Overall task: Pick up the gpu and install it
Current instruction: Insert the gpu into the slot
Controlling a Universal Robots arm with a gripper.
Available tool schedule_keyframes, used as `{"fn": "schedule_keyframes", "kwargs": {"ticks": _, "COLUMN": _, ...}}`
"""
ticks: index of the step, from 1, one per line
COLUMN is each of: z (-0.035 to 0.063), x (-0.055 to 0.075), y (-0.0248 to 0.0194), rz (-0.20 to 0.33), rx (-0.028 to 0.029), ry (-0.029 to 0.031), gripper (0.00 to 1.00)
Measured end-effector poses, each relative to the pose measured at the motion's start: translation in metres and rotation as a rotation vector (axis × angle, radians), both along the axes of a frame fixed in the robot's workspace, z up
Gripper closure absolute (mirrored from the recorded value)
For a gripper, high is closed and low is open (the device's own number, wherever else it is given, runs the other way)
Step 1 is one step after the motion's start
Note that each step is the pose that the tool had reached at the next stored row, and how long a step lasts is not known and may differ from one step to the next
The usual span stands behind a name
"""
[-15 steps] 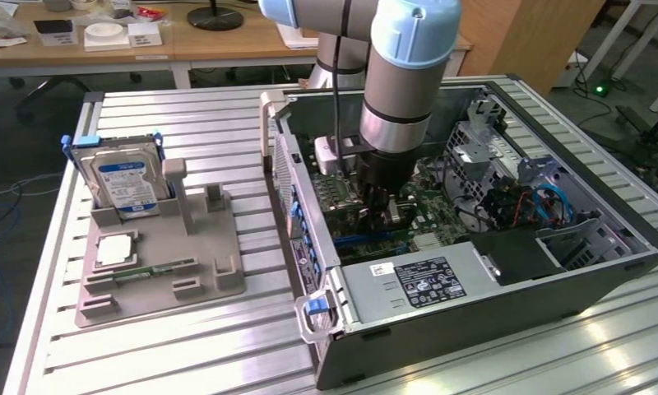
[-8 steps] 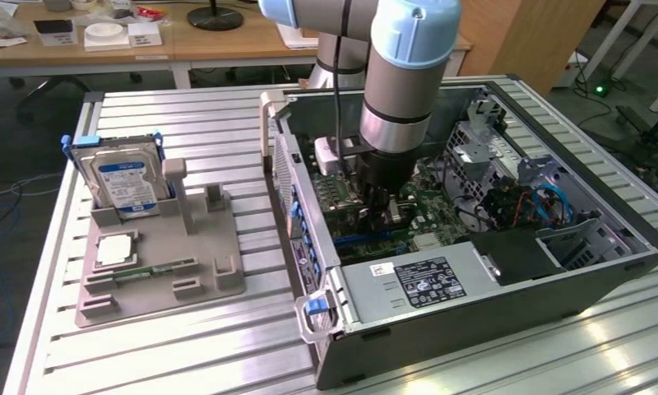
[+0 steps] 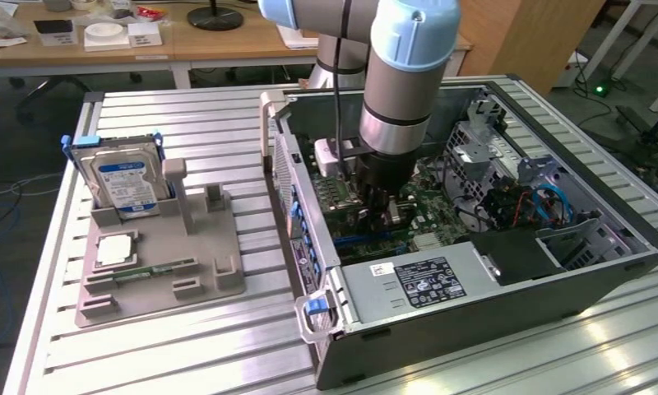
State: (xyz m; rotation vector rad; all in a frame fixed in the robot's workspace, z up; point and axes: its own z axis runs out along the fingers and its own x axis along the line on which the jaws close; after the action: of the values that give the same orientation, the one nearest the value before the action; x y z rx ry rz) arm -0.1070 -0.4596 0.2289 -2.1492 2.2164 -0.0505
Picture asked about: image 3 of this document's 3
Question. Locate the green ram stick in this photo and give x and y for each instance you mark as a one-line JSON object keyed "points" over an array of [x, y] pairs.
{"points": [[148, 272]]}

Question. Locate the metal drive cage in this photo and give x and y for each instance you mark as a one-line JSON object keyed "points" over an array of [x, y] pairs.
{"points": [[478, 160]]}

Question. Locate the grey power supply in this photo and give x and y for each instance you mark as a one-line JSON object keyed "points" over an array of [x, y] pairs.
{"points": [[418, 280]]}

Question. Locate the plain white box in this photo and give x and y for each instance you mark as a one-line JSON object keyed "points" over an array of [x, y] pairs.
{"points": [[146, 35]]}

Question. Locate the blue expansion slot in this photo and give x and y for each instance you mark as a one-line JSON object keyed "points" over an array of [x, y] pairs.
{"points": [[362, 238]]}

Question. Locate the wooden cabinet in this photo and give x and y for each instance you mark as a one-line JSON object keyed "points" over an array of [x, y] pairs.
{"points": [[532, 41]]}

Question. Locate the stack of white papers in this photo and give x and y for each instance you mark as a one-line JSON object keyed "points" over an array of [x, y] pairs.
{"points": [[299, 39]]}

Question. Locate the black and white box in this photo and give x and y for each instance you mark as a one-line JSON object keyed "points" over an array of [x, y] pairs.
{"points": [[56, 33]]}

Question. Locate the silver cpu chip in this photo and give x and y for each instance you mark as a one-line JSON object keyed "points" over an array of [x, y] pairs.
{"points": [[115, 251]]}

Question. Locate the blue case latch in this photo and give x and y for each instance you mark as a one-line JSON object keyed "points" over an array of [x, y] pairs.
{"points": [[314, 307]]}

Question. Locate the black round lamp base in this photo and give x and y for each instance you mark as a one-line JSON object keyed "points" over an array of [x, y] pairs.
{"points": [[215, 18]]}

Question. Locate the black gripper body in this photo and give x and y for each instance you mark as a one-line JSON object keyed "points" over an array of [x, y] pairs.
{"points": [[387, 173]]}

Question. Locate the white box with round hole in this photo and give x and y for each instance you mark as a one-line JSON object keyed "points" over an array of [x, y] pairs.
{"points": [[107, 37]]}

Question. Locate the red packet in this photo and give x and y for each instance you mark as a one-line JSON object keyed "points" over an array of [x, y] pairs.
{"points": [[150, 13]]}

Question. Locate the hard disk with blue carrier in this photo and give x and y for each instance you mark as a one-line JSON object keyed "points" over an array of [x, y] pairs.
{"points": [[123, 181]]}

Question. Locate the open dark pc case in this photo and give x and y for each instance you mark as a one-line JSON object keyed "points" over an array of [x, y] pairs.
{"points": [[472, 321]]}

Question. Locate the black power connector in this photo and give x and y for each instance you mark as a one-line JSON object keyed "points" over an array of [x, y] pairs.
{"points": [[499, 207]]}

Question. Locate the black floor stand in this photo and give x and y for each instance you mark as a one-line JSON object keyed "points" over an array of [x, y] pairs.
{"points": [[653, 140]]}

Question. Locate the white desk frame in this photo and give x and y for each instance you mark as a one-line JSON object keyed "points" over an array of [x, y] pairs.
{"points": [[620, 37]]}

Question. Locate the black chair base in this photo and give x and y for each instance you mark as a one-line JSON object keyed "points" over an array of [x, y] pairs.
{"points": [[71, 88]]}

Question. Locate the wooden desk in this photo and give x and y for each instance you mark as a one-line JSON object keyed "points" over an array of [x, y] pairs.
{"points": [[208, 45]]}

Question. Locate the grey parts rack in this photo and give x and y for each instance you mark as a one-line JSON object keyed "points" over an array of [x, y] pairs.
{"points": [[208, 230]]}

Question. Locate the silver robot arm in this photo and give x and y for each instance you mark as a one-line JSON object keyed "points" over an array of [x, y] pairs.
{"points": [[400, 82]]}

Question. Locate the power strip with green light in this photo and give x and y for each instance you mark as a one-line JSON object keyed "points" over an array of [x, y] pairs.
{"points": [[601, 90]]}

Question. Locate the green motherboard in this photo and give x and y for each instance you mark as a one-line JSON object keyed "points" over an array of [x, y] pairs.
{"points": [[434, 214]]}

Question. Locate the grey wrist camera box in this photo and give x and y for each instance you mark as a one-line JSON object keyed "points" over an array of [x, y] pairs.
{"points": [[328, 158]]}

